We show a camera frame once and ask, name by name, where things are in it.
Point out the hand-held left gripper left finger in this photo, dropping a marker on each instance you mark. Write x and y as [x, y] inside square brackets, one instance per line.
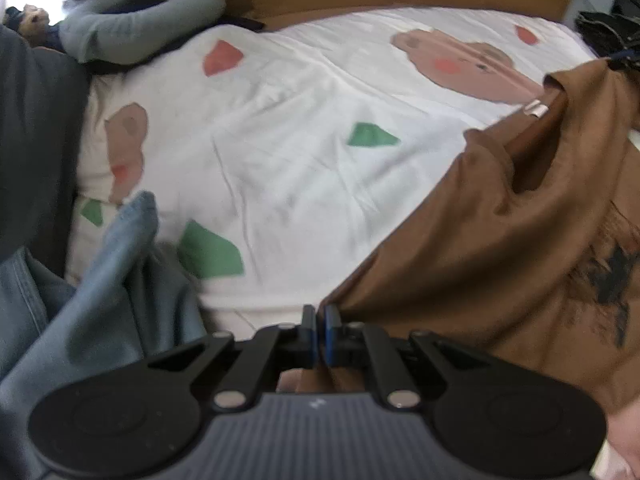
[310, 332]

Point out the brown plush toy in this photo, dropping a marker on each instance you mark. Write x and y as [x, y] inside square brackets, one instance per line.
[30, 20]

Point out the dark cloth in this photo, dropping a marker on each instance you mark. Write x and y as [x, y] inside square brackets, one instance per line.
[250, 24]

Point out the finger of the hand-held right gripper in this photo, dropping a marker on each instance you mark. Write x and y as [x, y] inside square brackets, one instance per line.
[626, 60]

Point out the grey neck pillow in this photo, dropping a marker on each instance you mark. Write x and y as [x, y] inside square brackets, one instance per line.
[140, 25]

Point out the dark grey garment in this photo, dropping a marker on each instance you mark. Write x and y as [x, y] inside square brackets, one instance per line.
[35, 150]

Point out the white patch-print bed sheet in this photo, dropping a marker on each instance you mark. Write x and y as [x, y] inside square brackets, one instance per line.
[280, 160]

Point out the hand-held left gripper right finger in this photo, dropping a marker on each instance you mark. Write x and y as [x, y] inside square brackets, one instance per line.
[331, 332]

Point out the brown printed T-shirt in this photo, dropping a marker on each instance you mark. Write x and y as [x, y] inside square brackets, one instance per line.
[475, 240]

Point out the black patterned clothing pile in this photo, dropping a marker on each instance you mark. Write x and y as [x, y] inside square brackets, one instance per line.
[612, 30]

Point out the blue jeans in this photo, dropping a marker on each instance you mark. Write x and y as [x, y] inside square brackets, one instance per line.
[100, 300]

